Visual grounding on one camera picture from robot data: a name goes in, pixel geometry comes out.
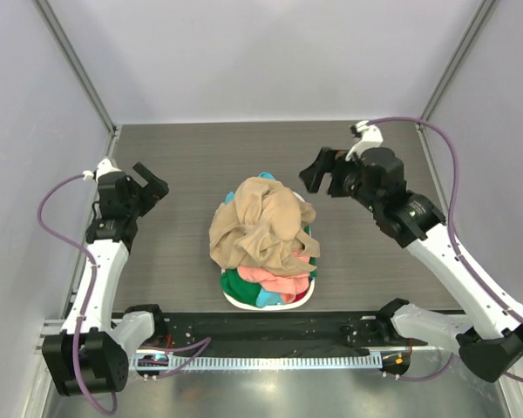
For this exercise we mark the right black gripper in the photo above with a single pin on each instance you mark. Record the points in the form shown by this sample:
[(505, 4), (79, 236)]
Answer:
[(313, 175)]

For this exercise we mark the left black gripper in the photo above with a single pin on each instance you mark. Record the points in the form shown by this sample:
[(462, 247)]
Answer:
[(157, 189)]

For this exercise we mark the beige t shirt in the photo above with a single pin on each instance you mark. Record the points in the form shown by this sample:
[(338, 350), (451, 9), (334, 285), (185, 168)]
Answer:
[(264, 226)]

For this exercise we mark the white laundry basket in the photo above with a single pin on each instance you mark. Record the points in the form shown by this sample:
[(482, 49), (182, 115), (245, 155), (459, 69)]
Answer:
[(254, 297)]

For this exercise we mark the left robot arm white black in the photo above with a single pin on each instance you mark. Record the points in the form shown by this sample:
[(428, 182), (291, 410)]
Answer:
[(107, 246)]

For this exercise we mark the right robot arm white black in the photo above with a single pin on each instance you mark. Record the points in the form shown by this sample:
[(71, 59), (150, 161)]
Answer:
[(489, 338)]

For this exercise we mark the pink t shirt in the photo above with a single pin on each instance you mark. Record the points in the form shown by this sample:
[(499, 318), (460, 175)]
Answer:
[(292, 288)]

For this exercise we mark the green t shirt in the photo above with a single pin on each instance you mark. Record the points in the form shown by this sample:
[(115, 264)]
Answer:
[(258, 287)]

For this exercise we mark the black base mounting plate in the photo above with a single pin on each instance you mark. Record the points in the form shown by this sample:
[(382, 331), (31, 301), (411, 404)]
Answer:
[(288, 334)]

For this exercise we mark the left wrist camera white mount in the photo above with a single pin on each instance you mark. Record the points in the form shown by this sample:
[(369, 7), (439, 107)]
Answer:
[(105, 166)]

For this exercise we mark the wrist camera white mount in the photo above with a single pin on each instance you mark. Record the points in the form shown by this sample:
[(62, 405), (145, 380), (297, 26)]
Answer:
[(105, 166), (366, 136)]

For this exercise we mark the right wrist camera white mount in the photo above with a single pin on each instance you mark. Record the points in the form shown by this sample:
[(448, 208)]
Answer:
[(366, 136)]

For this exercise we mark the white slotted cable duct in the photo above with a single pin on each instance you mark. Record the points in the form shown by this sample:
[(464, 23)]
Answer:
[(150, 362)]

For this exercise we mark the left aluminium corner post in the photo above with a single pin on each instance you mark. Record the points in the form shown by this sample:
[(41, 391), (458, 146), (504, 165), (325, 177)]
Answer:
[(58, 33)]

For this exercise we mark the aluminium corner post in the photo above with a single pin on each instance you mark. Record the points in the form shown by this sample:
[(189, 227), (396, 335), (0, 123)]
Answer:
[(58, 33), (464, 46)]

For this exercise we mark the right aluminium corner post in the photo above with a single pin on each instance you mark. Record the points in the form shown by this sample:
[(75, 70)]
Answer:
[(464, 46)]

